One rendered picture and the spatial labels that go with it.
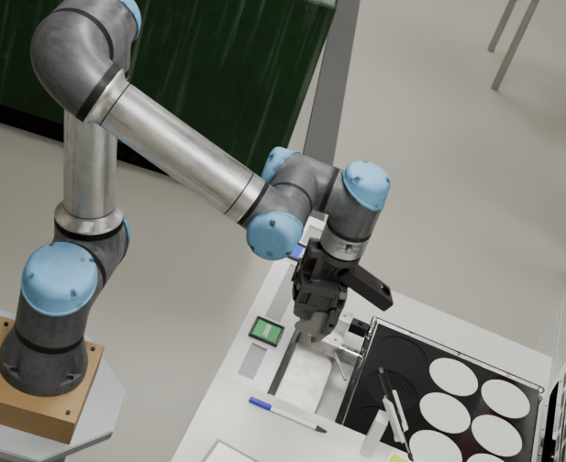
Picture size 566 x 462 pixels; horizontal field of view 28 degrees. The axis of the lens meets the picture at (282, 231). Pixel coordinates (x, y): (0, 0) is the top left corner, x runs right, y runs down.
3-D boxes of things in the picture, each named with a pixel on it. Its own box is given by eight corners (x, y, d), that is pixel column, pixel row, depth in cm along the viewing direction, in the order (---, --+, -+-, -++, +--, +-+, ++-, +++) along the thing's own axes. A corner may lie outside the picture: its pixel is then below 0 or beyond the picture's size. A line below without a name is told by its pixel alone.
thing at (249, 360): (320, 277, 249) (340, 227, 241) (244, 448, 204) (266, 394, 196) (280, 260, 249) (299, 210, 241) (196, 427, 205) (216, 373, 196)
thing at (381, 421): (394, 454, 193) (422, 401, 185) (390, 470, 190) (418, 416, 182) (360, 440, 193) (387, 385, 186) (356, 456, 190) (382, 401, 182)
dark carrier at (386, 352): (538, 392, 228) (539, 390, 228) (520, 517, 200) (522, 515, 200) (377, 324, 230) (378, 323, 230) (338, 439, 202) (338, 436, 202)
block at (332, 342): (339, 347, 223) (344, 336, 222) (336, 358, 221) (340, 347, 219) (302, 331, 224) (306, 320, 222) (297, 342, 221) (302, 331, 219)
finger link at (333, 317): (317, 320, 195) (332, 282, 190) (327, 322, 196) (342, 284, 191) (319, 339, 192) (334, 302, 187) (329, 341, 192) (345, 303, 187)
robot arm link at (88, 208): (37, 293, 198) (34, 2, 166) (72, 245, 210) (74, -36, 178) (103, 311, 196) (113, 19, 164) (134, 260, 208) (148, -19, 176)
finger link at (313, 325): (286, 336, 197) (301, 298, 192) (319, 342, 199) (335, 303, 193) (287, 349, 195) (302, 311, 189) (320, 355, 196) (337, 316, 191)
